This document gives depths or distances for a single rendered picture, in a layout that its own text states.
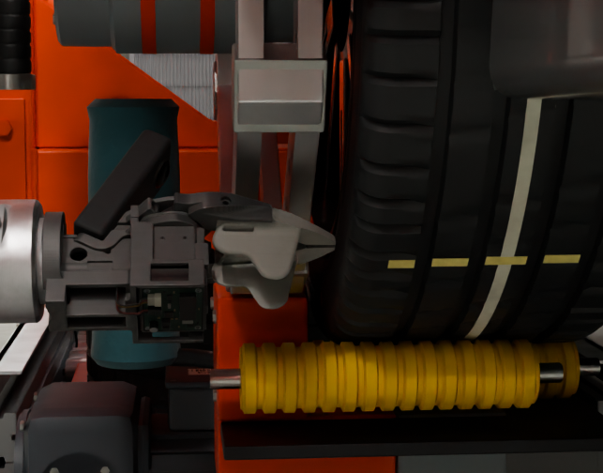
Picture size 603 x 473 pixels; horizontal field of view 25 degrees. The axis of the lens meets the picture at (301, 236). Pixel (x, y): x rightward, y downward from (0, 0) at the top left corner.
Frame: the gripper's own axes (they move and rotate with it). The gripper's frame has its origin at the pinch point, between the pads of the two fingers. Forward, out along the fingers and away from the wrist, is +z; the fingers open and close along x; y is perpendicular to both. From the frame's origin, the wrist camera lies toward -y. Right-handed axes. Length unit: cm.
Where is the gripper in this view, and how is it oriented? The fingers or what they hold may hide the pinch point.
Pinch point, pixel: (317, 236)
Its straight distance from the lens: 102.6
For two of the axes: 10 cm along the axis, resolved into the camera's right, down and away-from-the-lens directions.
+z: 10.0, -0.1, 0.9
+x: 0.7, -6.3, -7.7
